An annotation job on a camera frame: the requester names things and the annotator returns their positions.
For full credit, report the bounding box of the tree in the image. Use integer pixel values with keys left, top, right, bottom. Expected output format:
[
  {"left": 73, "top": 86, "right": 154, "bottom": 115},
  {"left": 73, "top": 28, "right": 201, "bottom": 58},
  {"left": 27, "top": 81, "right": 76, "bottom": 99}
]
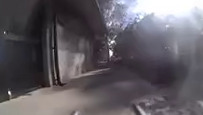
[{"left": 95, "top": 0, "right": 140, "bottom": 58}]

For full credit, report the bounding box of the large dark bush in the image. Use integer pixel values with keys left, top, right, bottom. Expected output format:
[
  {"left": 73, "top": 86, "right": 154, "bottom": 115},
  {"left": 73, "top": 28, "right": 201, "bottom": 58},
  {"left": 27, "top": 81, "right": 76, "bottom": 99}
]
[{"left": 111, "top": 9, "right": 203, "bottom": 94}]

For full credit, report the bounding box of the grey concrete path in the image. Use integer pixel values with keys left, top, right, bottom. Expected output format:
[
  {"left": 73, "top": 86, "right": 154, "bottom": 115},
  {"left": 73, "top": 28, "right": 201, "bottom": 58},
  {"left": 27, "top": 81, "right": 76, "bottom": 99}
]
[{"left": 0, "top": 64, "right": 161, "bottom": 115}]

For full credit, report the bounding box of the dark building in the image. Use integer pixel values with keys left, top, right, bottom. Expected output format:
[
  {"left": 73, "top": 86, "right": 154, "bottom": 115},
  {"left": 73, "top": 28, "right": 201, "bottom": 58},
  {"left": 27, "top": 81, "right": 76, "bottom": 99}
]
[{"left": 0, "top": 0, "right": 113, "bottom": 107}]

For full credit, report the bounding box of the leaf-strewn ground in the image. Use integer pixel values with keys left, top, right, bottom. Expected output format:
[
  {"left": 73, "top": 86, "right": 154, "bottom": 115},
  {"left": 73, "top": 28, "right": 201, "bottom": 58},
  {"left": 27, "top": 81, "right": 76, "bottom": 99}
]
[{"left": 134, "top": 77, "right": 203, "bottom": 115}]

